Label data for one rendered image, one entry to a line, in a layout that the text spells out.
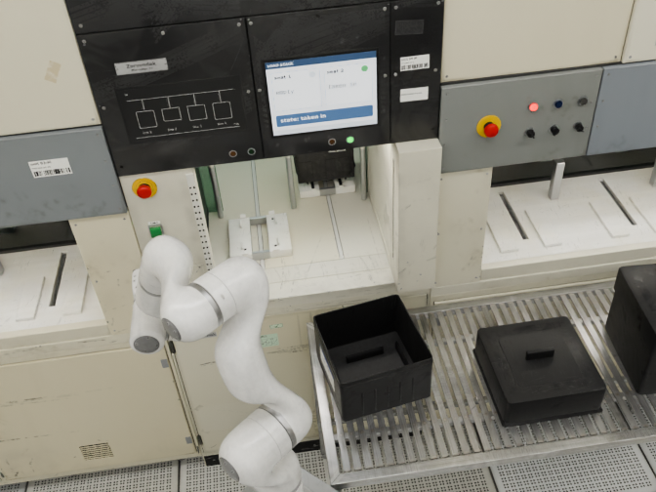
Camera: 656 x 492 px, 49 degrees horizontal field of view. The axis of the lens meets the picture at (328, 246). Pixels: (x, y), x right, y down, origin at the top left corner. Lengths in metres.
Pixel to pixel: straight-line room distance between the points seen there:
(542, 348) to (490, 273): 0.35
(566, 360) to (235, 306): 1.11
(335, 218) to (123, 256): 0.81
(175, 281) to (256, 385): 0.28
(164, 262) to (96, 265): 0.79
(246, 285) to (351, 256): 1.07
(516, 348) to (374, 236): 0.66
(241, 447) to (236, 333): 0.26
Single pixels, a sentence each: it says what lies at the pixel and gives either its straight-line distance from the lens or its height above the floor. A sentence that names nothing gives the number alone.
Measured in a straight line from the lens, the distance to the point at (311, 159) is 2.60.
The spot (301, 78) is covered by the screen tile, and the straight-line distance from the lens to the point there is 1.86.
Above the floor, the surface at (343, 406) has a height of 0.83.
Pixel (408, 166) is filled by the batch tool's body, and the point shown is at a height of 1.35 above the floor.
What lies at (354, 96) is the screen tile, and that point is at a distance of 1.90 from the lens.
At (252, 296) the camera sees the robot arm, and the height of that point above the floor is 1.50.
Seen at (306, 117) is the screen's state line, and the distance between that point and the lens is 1.91.
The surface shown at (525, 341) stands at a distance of 2.20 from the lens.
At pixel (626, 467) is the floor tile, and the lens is 3.07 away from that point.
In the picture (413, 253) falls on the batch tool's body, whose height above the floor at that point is 1.03.
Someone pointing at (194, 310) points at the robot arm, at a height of 1.54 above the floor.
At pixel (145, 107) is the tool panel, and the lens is 1.89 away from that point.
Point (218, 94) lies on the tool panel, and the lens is 1.87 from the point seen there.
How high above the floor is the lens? 2.48
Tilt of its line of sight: 40 degrees down
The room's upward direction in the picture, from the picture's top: 4 degrees counter-clockwise
